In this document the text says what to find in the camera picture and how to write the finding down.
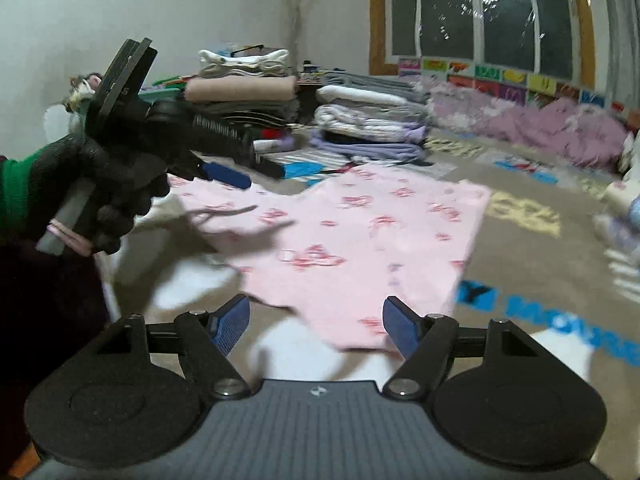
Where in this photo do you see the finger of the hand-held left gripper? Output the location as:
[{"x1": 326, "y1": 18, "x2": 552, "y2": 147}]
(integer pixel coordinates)
[
  {"x1": 185, "y1": 152, "x2": 252, "y2": 191},
  {"x1": 245, "y1": 152, "x2": 287, "y2": 180}
]

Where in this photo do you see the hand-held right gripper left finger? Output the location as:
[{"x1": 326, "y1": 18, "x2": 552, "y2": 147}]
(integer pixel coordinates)
[{"x1": 95, "y1": 294, "x2": 252, "y2": 402}]

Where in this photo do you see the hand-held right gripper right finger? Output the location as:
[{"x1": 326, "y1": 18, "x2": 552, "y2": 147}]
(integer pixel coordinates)
[{"x1": 381, "y1": 296, "x2": 543, "y2": 402}]

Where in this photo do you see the pink printed garment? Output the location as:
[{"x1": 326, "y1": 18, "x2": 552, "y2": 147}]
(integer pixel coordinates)
[{"x1": 167, "y1": 162, "x2": 493, "y2": 353}]

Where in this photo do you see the clothes stack with beige sweater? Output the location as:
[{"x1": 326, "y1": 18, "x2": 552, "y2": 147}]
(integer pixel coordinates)
[{"x1": 182, "y1": 47, "x2": 301, "y2": 153}]

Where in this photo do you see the clothes stack with grey towel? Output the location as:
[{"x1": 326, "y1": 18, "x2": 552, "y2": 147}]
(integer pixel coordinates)
[{"x1": 307, "y1": 72, "x2": 431, "y2": 166}]

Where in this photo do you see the pile of mixed clothes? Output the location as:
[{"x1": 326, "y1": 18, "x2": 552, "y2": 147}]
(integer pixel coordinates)
[{"x1": 42, "y1": 72, "x2": 103, "y2": 136}]

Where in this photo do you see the person's left hand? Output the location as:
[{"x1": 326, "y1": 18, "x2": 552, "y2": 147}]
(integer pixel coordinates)
[{"x1": 27, "y1": 132, "x2": 172, "y2": 257}]

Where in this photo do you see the cluttered wooden desk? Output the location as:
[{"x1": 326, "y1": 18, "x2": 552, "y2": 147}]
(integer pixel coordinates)
[{"x1": 295, "y1": 60, "x2": 351, "y2": 86}]

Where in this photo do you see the pink elastic band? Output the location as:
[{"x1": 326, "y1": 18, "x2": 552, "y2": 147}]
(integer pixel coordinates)
[{"x1": 46, "y1": 219, "x2": 95, "y2": 256}]

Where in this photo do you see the person's dark maroon clothing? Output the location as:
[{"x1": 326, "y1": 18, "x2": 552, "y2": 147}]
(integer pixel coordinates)
[{"x1": 0, "y1": 240, "x2": 113, "y2": 463}]

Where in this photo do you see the wooden framed window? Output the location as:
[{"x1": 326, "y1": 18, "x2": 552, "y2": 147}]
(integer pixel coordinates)
[{"x1": 369, "y1": 0, "x2": 598, "y2": 86}]

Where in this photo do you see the colourful alphabet foam mat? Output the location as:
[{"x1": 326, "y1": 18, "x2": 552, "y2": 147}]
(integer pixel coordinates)
[{"x1": 397, "y1": 56, "x2": 640, "y2": 126}]

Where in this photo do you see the cream sequined sweatshirt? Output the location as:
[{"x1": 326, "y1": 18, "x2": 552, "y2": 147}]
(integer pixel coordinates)
[{"x1": 592, "y1": 180, "x2": 640, "y2": 251}]

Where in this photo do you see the purple floral quilt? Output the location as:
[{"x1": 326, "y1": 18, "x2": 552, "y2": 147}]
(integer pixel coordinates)
[{"x1": 425, "y1": 80, "x2": 636, "y2": 171}]

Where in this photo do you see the white crumpled quilt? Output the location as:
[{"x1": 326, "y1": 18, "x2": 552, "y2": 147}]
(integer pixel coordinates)
[{"x1": 620, "y1": 130, "x2": 640, "y2": 181}]

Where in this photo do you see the grey curtain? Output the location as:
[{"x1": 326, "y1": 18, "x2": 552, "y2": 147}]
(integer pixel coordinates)
[{"x1": 597, "y1": 0, "x2": 640, "y2": 96}]

